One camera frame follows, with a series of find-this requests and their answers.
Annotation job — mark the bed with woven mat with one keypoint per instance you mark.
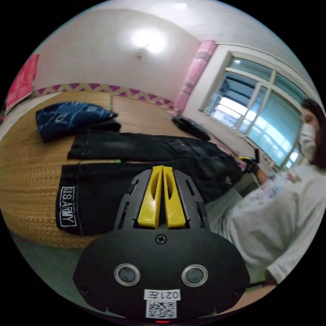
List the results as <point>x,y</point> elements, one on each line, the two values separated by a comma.
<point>28,168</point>

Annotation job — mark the black jeans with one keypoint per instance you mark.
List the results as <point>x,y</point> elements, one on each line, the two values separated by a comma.
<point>142,149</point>

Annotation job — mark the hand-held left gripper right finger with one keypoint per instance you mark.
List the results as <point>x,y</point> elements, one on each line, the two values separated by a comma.
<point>174,212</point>

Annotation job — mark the window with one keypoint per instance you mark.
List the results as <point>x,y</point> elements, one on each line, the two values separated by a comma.
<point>267,112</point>

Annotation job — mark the pile of clothes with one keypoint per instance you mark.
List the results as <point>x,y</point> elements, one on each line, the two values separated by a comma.
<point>68,116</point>

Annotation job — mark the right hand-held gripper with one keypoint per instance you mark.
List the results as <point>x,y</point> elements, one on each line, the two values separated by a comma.
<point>250,167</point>

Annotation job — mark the person's body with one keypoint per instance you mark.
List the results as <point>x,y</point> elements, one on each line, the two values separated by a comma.
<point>270,216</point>

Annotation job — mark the person's right hand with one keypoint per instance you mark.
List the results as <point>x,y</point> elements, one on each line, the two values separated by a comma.
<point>261,175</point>

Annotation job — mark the black garment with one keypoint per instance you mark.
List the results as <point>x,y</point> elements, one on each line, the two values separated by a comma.
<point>191,126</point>

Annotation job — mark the pink curtain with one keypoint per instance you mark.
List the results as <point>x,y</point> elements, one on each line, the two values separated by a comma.
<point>196,76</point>

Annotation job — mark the person's left forearm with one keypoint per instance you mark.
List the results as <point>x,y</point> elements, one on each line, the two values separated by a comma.
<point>266,286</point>

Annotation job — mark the red hanging cloth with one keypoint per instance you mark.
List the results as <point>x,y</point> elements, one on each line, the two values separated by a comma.
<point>21,79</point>

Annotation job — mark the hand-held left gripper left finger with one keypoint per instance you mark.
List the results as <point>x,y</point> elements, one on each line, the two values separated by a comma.
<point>149,211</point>

